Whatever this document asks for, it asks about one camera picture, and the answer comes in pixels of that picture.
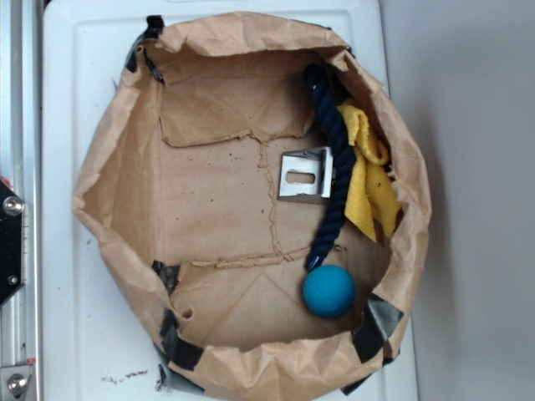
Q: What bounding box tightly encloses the dark blue rope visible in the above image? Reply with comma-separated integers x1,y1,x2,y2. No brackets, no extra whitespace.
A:
302,63,356,272

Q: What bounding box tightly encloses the black mounting plate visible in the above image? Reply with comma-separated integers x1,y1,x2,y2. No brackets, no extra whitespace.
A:
0,180,24,306

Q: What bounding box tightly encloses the yellow cloth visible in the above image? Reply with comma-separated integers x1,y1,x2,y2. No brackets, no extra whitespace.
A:
338,99,401,242

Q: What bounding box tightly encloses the aluminium frame rail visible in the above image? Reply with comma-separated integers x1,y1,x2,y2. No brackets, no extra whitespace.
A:
1,1,42,400

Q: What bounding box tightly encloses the metal angle bracket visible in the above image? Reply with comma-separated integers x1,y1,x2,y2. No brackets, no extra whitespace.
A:
278,146,334,204

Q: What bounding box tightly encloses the brown paper bag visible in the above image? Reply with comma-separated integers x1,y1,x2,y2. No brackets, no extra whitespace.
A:
73,12,431,400

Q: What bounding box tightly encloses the blue ball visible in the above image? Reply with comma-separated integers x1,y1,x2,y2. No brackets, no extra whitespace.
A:
302,265,356,318

